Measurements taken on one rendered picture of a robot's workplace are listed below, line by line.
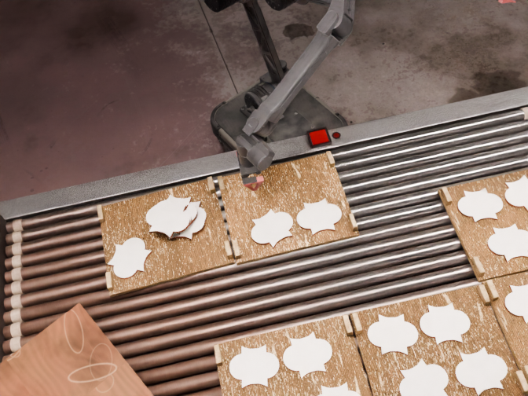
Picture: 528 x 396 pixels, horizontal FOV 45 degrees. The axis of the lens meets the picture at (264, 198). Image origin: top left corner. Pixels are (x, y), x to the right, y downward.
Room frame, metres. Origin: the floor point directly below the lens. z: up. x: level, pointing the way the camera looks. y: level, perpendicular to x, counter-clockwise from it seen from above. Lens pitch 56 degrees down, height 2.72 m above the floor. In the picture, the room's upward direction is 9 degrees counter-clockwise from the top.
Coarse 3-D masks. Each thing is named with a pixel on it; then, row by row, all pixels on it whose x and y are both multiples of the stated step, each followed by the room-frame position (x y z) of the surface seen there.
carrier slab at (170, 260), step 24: (168, 192) 1.29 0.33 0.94; (192, 192) 1.27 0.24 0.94; (216, 192) 1.26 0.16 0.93; (120, 216) 1.22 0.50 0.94; (144, 216) 1.21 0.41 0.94; (216, 216) 1.16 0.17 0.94; (120, 240) 1.12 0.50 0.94; (144, 240) 1.11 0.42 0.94; (168, 240) 1.10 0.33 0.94; (192, 240) 1.08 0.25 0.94; (216, 240) 1.07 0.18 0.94; (168, 264) 1.01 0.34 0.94; (192, 264) 0.99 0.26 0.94; (216, 264) 0.98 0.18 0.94; (120, 288) 0.94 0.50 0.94
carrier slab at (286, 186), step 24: (288, 168) 1.32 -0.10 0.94; (312, 168) 1.30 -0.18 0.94; (240, 192) 1.24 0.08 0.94; (264, 192) 1.23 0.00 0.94; (288, 192) 1.21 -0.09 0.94; (312, 192) 1.20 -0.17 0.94; (336, 192) 1.18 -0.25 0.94; (240, 216) 1.15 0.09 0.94; (240, 240) 1.05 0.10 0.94; (288, 240) 1.03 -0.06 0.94; (312, 240) 1.01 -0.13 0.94; (336, 240) 1.01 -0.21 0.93; (240, 264) 0.97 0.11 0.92
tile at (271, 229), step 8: (264, 216) 1.13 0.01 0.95; (272, 216) 1.12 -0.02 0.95; (280, 216) 1.12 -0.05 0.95; (288, 216) 1.11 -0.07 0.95; (256, 224) 1.10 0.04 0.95; (264, 224) 1.10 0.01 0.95; (272, 224) 1.09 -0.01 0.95; (280, 224) 1.09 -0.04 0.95; (288, 224) 1.08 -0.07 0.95; (256, 232) 1.07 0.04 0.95; (264, 232) 1.07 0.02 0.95; (272, 232) 1.06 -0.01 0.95; (280, 232) 1.06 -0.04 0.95; (288, 232) 1.05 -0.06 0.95; (256, 240) 1.04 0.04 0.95; (264, 240) 1.03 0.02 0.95; (272, 240) 1.03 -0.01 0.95; (280, 240) 1.03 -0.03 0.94
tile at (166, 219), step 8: (152, 208) 1.19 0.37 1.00; (160, 208) 1.18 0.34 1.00; (168, 208) 1.18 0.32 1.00; (176, 208) 1.17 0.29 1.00; (184, 208) 1.17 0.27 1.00; (152, 216) 1.16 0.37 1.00; (160, 216) 1.15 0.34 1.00; (168, 216) 1.15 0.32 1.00; (176, 216) 1.14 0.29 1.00; (184, 216) 1.14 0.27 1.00; (152, 224) 1.12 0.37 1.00; (160, 224) 1.12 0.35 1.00; (168, 224) 1.12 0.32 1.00; (176, 224) 1.11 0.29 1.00; (184, 224) 1.11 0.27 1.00; (152, 232) 1.10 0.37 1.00; (160, 232) 1.09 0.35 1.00; (168, 232) 1.09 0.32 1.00; (176, 232) 1.08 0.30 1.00
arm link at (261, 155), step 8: (248, 120) 1.27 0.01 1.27; (256, 120) 1.26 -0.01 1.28; (248, 128) 1.25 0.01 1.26; (256, 136) 1.25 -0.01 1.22; (256, 144) 1.21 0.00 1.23; (264, 144) 1.21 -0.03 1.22; (248, 152) 1.19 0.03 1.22; (256, 152) 1.18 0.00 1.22; (264, 152) 1.17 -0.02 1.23; (272, 152) 1.18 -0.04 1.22; (256, 160) 1.16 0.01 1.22; (264, 160) 1.15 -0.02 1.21; (272, 160) 1.17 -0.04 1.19; (264, 168) 1.15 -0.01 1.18
